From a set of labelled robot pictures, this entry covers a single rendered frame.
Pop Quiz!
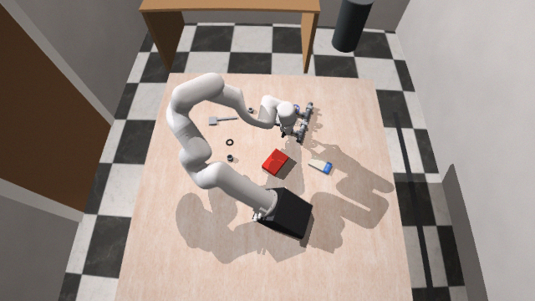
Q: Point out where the grey pipe manifold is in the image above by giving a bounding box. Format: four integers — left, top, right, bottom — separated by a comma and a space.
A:
290, 102, 313, 143

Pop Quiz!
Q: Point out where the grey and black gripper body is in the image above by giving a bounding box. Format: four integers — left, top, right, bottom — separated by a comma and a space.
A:
280, 115, 298, 135

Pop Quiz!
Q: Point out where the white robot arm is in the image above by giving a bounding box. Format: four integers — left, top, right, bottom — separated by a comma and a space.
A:
166, 73, 296, 222

